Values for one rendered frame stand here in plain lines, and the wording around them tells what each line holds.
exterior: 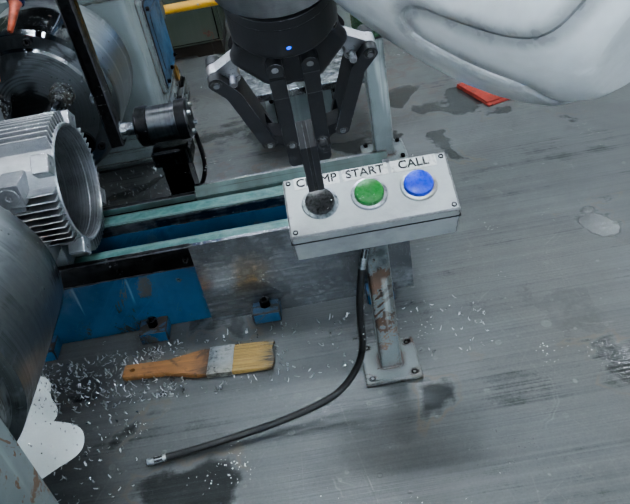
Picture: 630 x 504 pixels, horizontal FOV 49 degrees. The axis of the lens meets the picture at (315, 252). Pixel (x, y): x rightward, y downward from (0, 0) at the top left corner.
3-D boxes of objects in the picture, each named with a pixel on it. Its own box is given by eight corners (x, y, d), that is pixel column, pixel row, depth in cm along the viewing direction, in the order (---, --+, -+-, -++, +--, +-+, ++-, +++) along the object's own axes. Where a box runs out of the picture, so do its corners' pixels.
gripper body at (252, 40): (329, -77, 46) (339, 26, 54) (204, -51, 46) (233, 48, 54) (350, 3, 42) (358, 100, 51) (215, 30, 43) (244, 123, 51)
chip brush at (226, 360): (121, 389, 90) (118, 385, 90) (128, 361, 94) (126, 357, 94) (275, 370, 89) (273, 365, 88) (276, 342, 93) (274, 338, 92)
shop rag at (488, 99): (516, 66, 148) (516, 62, 148) (553, 84, 139) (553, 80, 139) (455, 87, 145) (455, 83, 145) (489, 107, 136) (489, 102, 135)
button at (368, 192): (357, 214, 70) (356, 205, 68) (352, 189, 71) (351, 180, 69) (387, 209, 69) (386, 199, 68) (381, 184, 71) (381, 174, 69)
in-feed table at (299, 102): (251, 154, 136) (237, 99, 129) (250, 97, 158) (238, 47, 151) (371, 132, 136) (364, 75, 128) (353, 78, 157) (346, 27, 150)
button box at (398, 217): (296, 262, 72) (289, 238, 68) (287, 204, 76) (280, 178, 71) (458, 233, 72) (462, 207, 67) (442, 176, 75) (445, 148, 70)
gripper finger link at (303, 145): (308, 147, 58) (299, 149, 58) (317, 191, 65) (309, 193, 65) (302, 120, 60) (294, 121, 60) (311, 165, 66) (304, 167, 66)
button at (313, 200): (308, 223, 70) (306, 214, 68) (304, 198, 71) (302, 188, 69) (338, 217, 70) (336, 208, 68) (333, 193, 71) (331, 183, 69)
